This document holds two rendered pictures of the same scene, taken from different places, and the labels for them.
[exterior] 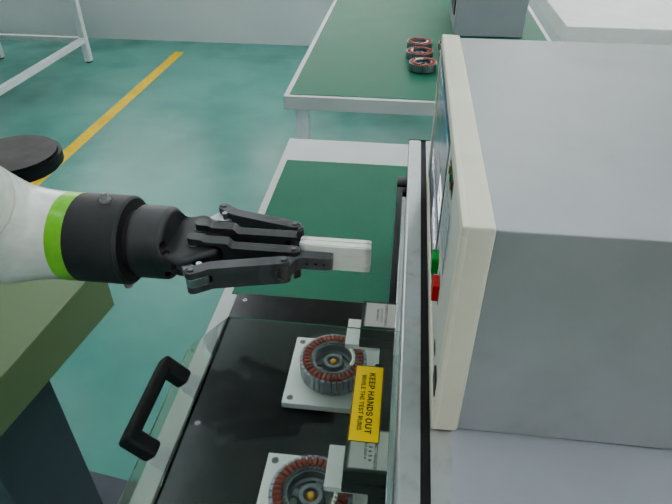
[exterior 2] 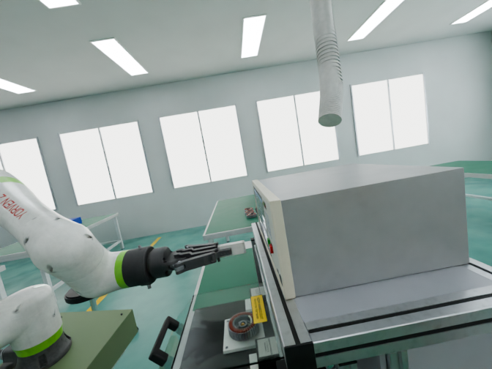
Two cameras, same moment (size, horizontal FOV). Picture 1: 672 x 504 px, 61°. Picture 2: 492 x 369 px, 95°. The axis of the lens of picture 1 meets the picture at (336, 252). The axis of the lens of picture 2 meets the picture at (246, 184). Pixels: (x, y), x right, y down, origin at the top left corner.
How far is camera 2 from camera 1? 0.16 m
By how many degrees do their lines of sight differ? 30
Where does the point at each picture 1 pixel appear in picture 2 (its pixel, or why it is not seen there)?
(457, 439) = (297, 300)
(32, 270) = (108, 285)
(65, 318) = (114, 339)
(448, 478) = (298, 314)
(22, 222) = (105, 262)
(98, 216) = (138, 253)
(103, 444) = not seen: outside the picture
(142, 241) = (155, 259)
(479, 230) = (275, 201)
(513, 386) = (309, 266)
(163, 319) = not seen: hidden behind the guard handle
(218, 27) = (174, 225)
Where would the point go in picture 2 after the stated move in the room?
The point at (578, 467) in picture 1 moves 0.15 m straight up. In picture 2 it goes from (347, 296) to (337, 221)
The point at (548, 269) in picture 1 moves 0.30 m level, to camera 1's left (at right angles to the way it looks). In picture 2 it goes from (302, 211) to (140, 246)
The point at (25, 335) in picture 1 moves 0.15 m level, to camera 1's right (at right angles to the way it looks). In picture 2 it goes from (94, 351) to (140, 338)
